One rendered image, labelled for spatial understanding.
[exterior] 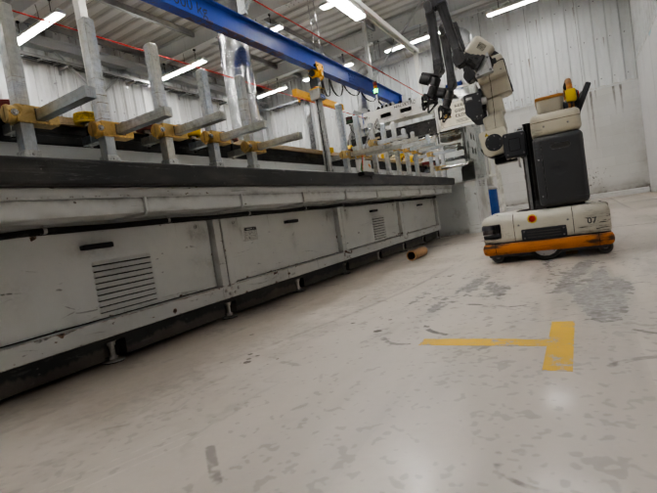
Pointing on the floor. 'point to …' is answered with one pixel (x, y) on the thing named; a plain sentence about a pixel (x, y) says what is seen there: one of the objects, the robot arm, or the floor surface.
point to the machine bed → (173, 263)
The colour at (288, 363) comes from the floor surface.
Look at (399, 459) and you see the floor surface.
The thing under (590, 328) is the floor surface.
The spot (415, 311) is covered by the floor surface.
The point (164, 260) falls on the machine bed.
